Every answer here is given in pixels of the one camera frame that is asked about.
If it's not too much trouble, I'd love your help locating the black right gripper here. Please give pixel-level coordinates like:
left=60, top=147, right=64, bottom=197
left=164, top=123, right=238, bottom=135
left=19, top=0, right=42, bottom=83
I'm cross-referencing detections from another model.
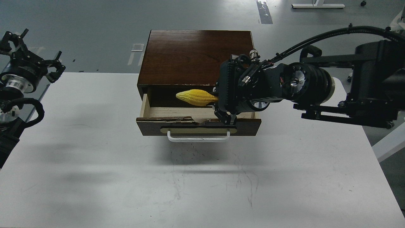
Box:
left=210, top=54, right=282, bottom=126

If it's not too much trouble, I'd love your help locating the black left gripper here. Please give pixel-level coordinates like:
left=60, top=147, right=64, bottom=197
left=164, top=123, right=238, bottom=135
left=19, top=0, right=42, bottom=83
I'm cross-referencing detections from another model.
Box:
left=0, top=28, right=66, bottom=94

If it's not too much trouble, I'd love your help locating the yellow corn cob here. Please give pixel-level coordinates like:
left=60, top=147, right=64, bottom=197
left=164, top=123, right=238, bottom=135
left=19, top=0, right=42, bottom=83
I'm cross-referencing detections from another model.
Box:
left=176, top=89, right=218, bottom=106

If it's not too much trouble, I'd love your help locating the wooden drawer with white handle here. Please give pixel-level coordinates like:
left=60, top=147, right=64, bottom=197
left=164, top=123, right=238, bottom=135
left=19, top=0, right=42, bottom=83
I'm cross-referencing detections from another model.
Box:
left=136, top=94, right=262, bottom=140

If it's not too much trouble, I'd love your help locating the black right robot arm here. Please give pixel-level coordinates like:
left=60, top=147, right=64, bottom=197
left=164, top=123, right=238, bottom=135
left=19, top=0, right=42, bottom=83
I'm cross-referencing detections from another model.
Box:
left=207, top=24, right=405, bottom=129

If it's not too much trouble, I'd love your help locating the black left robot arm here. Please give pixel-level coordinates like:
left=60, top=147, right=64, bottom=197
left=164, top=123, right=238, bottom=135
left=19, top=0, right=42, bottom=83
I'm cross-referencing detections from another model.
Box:
left=0, top=29, right=66, bottom=167

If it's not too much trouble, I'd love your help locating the dark wooden cabinet box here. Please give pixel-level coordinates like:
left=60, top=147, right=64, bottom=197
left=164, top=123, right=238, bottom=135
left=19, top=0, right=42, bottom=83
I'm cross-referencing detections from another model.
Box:
left=137, top=30, right=254, bottom=96

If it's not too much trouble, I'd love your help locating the grey floor tape strip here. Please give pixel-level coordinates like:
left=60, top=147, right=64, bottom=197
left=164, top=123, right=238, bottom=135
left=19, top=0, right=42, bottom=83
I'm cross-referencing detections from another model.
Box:
left=256, top=0, right=273, bottom=24

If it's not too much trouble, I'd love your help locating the white desk leg base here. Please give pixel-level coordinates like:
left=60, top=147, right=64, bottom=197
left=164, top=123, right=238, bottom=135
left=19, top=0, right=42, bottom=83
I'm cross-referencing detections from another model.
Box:
left=292, top=0, right=346, bottom=9

